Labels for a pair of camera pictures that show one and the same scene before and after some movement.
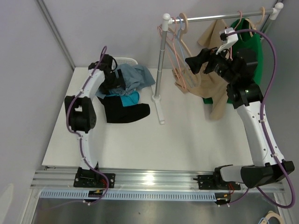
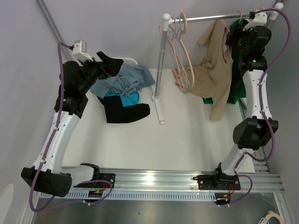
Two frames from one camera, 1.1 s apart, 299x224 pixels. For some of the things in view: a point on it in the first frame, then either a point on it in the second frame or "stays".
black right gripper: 195,63 -> 237,32
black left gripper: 118,83 -> 111,66
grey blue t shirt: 136,77 stays
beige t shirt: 206,85 stays
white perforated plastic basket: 121,60 stays
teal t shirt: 131,99 stays
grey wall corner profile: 48,17 stays
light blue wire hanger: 180,37 -> 182,62
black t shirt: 116,112 stays
